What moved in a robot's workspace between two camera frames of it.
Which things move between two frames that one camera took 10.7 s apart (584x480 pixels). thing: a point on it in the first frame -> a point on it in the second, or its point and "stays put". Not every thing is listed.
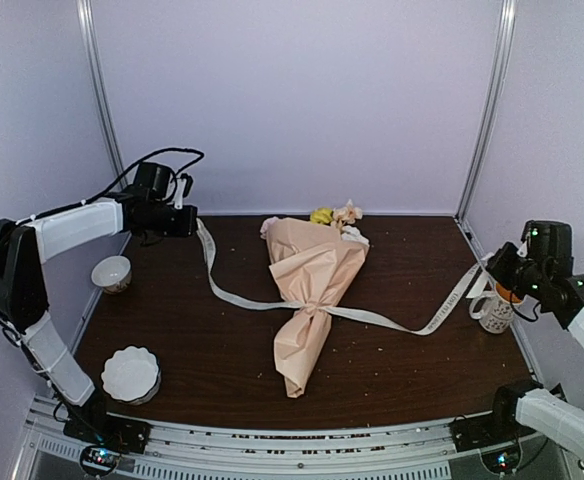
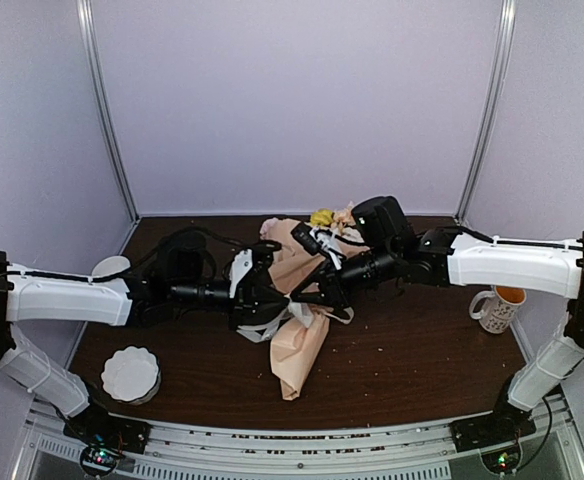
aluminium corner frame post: x=489 y=106 stays put
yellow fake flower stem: x=322 y=215 stays put
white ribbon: x=324 y=310 -> x=267 y=330
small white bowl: x=113 y=274 stays put
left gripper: x=189 y=225 -> x=253 y=297
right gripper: x=496 y=264 -> x=333 y=293
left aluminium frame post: x=89 y=20 stays put
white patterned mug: x=495 y=309 stays put
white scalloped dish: x=131 y=375 stays put
